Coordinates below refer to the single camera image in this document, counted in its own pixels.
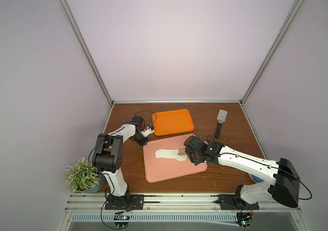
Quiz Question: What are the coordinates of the wooden rolling pin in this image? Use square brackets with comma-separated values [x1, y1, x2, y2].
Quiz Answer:
[178, 149, 187, 157]

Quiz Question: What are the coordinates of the white dough lump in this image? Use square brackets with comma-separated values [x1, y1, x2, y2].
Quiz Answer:
[155, 149, 188, 161]

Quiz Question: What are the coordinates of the pink silicone mat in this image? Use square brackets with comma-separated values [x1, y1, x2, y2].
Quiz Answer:
[143, 134, 207, 183]

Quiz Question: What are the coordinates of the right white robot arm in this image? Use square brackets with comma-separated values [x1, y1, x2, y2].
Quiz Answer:
[184, 136, 301, 209]

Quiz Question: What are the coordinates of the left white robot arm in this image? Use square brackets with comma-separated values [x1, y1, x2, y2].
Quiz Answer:
[92, 115, 154, 207]

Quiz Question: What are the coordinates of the orange plastic tray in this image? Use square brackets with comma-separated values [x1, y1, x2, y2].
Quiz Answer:
[152, 109, 195, 136]

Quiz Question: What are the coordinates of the blue dustpan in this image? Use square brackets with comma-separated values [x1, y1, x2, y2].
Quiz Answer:
[249, 174, 264, 183]

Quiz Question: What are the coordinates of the small green potted plant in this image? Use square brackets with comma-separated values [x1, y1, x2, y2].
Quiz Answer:
[65, 157, 105, 193]

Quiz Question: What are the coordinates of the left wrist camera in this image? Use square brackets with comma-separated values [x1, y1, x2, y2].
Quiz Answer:
[141, 124, 154, 138]

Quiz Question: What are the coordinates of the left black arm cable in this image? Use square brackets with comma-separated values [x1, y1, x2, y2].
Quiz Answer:
[132, 111, 159, 126]

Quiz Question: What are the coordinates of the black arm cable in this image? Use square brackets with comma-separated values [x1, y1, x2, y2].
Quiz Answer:
[296, 176, 313, 200]
[132, 111, 159, 126]

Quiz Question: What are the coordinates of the black handled metal spatula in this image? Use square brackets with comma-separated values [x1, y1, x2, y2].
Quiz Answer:
[215, 109, 228, 138]

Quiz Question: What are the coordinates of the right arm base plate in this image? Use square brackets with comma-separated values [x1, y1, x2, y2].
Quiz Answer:
[214, 194, 260, 210]

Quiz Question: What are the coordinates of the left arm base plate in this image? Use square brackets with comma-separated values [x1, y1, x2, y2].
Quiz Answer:
[104, 194, 144, 211]

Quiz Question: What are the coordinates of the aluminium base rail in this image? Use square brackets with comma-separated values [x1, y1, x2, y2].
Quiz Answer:
[62, 193, 300, 224]

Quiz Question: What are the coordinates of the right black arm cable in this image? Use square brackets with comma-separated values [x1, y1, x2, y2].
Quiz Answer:
[296, 176, 313, 200]

